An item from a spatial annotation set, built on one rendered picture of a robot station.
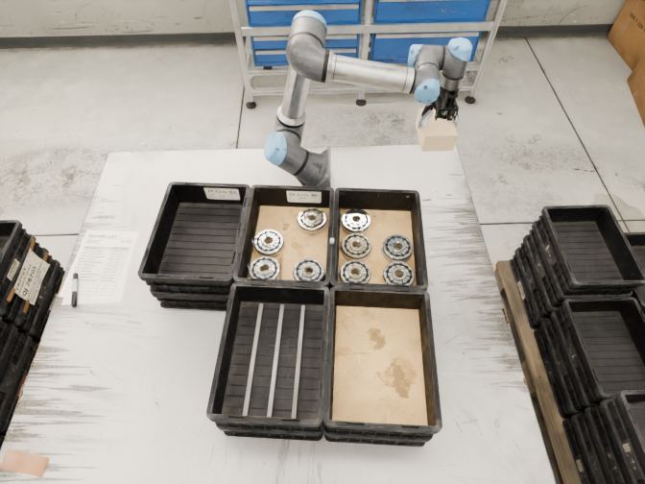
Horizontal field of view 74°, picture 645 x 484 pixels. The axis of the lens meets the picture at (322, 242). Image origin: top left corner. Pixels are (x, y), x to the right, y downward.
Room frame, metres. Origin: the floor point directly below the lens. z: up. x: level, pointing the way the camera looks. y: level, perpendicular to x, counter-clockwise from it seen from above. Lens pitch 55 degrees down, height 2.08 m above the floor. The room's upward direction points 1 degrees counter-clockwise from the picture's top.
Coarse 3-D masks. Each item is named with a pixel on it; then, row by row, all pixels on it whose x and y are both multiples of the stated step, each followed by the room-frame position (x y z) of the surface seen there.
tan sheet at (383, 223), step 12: (372, 216) 0.97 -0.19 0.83; (384, 216) 0.97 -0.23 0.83; (396, 216) 0.97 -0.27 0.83; (408, 216) 0.97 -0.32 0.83; (372, 228) 0.92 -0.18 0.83; (384, 228) 0.92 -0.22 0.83; (396, 228) 0.92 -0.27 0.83; (408, 228) 0.92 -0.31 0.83; (372, 240) 0.87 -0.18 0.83; (372, 252) 0.82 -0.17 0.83; (372, 264) 0.77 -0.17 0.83; (384, 264) 0.77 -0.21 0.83; (408, 264) 0.77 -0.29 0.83; (372, 276) 0.72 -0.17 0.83; (396, 276) 0.72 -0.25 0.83
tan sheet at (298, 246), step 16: (272, 208) 1.02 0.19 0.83; (288, 208) 1.02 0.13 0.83; (304, 208) 1.02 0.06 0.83; (320, 208) 1.01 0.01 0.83; (272, 224) 0.95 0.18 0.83; (288, 224) 0.94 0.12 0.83; (288, 240) 0.87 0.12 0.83; (304, 240) 0.87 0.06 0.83; (320, 240) 0.87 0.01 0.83; (256, 256) 0.80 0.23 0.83; (288, 256) 0.80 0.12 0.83; (304, 256) 0.80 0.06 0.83; (320, 256) 0.80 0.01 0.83; (288, 272) 0.74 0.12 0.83
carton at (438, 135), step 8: (432, 120) 1.31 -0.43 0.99; (440, 120) 1.31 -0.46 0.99; (424, 128) 1.27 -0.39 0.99; (432, 128) 1.27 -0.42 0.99; (440, 128) 1.27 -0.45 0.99; (448, 128) 1.27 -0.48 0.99; (424, 136) 1.23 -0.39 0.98; (432, 136) 1.22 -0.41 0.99; (440, 136) 1.22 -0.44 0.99; (448, 136) 1.22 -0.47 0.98; (456, 136) 1.22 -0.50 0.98; (424, 144) 1.22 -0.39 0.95; (432, 144) 1.22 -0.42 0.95; (440, 144) 1.22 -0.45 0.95; (448, 144) 1.22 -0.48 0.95
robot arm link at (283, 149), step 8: (272, 136) 1.28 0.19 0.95; (280, 136) 1.25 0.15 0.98; (288, 136) 1.27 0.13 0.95; (296, 136) 1.29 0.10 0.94; (272, 144) 1.24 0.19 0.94; (280, 144) 1.22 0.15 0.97; (288, 144) 1.23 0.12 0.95; (296, 144) 1.25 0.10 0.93; (264, 152) 1.24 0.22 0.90; (272, 152) 1.20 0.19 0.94; (280, 152) 1.20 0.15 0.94; (288, 152) 1.21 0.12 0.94; (296, 152) 1.22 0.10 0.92; (304, 152) 1.24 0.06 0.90; (272, 160) 1.19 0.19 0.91; (280, 160) 1.19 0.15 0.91; (288, 160) 1.19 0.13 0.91; (296, 160) 1.20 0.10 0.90; (288, 168) 1.18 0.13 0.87; (296, 168) 1.18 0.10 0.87
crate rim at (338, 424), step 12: (336, 288) 0.62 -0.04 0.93; (348, 288) 0.62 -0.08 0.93; (360, 288) 0.62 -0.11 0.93; (372, 288) 0.62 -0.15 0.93; (384, 288) 0.62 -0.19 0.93; (432, 324) 0.50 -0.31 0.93; (432, 336) 0.47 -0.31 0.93; (432, 348) 0.43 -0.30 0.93; (432, 360) 0.40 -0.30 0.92; (432, 372) 0.37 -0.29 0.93; (324, 396) 0.31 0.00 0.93; (324, 408) 0.28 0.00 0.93; (324, 420) 0.25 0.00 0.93; (408, 432) 0.22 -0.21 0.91; (420, 432) 0.22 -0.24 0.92; (432, 432) 0.22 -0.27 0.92
